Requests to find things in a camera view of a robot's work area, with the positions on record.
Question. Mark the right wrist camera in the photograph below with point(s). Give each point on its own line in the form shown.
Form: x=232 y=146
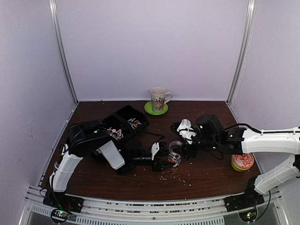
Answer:
x=187 y=133

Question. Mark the left aluminium corner post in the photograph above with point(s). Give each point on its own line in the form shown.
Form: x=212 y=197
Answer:
x=62 y=54

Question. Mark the ceramic mug coral pattern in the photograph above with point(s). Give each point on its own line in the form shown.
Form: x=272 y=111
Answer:
x=159 y=97

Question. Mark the green saucer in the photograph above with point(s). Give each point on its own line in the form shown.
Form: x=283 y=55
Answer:
x=148 y=108

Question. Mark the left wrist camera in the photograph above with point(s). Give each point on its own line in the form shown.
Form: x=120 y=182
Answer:
x=159 y=149

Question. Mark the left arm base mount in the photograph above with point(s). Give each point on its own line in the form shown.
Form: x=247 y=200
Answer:
x=62 y=201

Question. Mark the black bin small lollipops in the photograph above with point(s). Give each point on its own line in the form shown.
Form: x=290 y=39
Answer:
x=136 y=120

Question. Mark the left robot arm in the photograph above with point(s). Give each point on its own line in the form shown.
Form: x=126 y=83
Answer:
x=93 y=138

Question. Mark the clear plastic jar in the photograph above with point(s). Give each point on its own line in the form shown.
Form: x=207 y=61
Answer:
x=175 y=157

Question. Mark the aluminium front rail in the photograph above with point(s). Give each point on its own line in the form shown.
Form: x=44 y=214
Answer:
x=99 y=211

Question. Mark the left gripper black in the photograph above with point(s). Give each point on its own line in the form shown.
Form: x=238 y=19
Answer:
x=160 y=166

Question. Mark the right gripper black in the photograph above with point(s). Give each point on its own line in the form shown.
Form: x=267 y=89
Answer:
x=187 y=151

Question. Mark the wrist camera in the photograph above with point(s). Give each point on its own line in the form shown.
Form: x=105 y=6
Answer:
x=187 y=133
x=159 y=149

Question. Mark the right aluminium corner post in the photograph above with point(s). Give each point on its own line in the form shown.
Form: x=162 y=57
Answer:
x=243 y=50

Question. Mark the metal candy scoop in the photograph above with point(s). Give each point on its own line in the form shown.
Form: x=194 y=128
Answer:
x=186 y=122

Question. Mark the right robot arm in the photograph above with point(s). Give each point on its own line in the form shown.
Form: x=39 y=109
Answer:
x=209 y=135

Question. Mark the aluminium corner post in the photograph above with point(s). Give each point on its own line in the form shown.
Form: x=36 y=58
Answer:
x=243 y=50
x=62 y=54

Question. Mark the clear jar lid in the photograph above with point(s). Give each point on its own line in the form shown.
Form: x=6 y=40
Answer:
x=175 y=144

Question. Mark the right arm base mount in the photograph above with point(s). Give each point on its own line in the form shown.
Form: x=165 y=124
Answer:
x=242 y=201

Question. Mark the black bin star candies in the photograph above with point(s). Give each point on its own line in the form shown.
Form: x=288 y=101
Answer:
x=97 y=155

